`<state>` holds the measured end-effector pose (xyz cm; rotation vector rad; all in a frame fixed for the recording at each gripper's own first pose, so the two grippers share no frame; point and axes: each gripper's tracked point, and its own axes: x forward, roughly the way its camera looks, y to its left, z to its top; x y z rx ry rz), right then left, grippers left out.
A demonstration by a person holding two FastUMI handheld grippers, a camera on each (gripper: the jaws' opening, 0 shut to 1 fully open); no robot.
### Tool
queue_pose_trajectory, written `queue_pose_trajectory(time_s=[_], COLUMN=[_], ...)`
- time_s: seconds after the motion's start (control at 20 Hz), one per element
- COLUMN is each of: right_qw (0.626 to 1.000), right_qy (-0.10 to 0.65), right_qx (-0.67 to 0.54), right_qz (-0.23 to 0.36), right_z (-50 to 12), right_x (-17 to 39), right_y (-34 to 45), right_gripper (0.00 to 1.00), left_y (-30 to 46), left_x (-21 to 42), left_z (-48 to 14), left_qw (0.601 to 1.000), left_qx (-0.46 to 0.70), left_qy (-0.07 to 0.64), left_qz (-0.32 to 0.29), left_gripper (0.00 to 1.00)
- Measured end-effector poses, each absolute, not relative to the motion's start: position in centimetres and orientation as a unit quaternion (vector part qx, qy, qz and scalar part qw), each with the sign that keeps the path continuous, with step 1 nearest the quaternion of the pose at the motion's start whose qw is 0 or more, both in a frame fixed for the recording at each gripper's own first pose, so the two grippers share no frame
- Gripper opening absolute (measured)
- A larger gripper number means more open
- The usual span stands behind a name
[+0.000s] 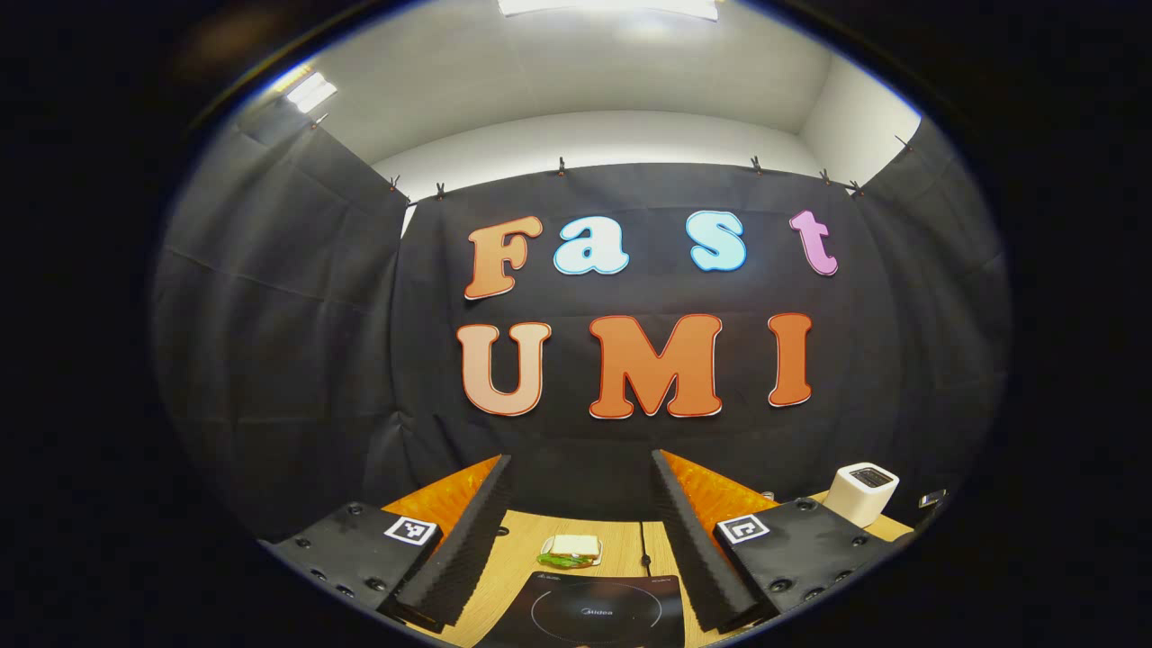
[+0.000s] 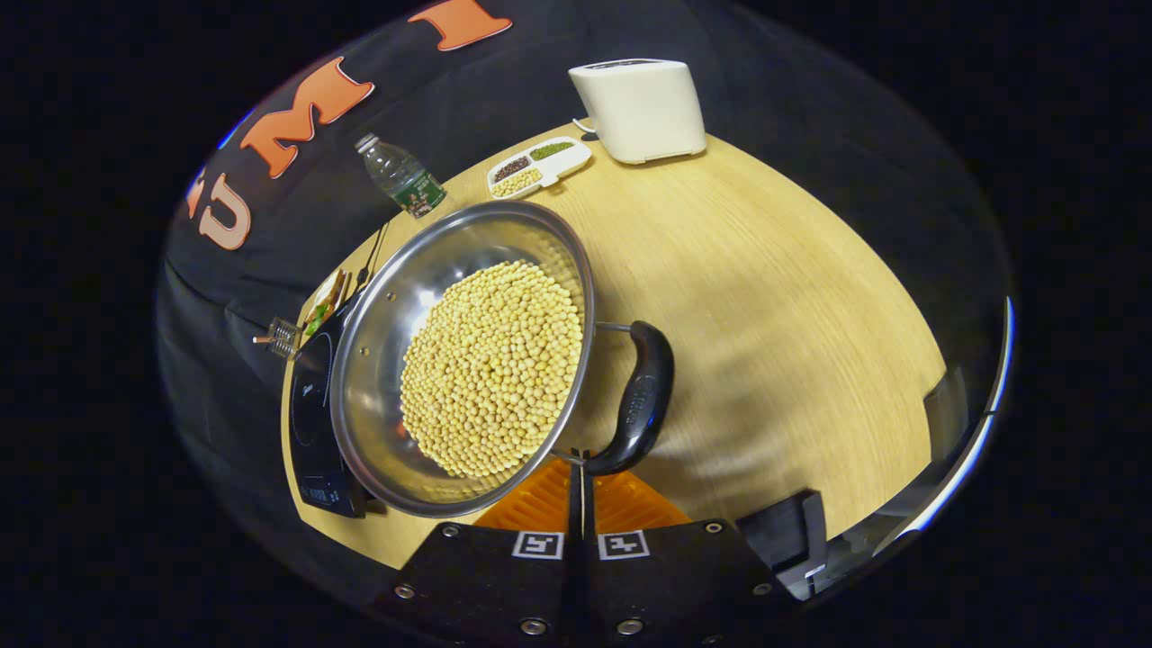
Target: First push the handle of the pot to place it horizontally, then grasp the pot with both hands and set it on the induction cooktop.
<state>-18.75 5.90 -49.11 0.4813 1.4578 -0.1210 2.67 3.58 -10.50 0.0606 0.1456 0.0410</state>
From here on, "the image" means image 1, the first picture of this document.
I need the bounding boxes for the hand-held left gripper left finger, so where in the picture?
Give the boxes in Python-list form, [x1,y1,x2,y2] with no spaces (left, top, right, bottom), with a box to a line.
[259,454,516,633]

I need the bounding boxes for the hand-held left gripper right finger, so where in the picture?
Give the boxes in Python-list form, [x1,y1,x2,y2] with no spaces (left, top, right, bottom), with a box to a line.
[650,448,917,634]

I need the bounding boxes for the black induction cooktop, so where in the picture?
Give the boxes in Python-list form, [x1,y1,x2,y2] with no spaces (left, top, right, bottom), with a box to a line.
[474,572,687,648]

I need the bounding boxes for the sandwich with lettuce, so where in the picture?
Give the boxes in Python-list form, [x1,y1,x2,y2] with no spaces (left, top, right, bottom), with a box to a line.
[537,535,602,569]

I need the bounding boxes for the white toaster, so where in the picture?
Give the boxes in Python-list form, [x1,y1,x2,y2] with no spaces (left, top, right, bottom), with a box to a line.
[823,463,901,529]

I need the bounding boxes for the row of black clips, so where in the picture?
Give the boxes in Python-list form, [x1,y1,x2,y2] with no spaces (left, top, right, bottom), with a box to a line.
[310,112,912,199]

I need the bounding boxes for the small ceiling light panel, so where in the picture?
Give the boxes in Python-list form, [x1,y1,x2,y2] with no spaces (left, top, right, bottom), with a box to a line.
[286,70,338,113]

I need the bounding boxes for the large ceiling light panel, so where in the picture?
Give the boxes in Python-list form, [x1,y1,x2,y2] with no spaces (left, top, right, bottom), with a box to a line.
[498,0,721,21]

